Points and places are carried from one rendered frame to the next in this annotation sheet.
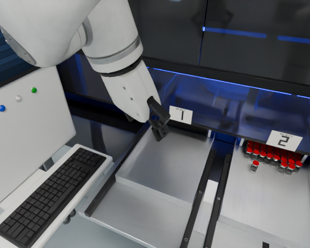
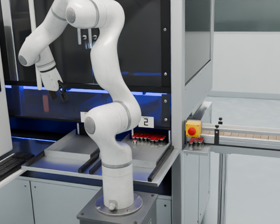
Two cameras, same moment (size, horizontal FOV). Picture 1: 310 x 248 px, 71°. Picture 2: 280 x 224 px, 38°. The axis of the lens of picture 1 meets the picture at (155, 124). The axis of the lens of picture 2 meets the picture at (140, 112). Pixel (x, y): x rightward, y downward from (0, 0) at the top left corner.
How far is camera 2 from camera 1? 1.55 m
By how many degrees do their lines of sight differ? 23
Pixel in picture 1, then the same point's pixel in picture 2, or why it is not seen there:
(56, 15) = (36, 51)
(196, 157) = not seen: hidden behind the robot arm
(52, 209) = (2, 173)
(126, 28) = (50, 57)
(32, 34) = (30, 55)
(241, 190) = not seen: hidden behind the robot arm
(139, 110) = (54, 84)
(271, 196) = (141, 154)
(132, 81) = (51, 73)
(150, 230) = (65, 167)
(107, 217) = (39, 166)
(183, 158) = (91, 146)
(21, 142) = not seen: outside the picture
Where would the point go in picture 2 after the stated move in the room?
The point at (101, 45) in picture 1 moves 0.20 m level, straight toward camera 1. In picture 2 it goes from (42, 61) to (47, 68)
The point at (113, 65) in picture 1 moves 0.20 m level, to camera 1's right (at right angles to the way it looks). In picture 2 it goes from (46, 67) to (90, 66)
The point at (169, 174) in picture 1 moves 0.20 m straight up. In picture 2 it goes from (80, 151) to (77, 115)
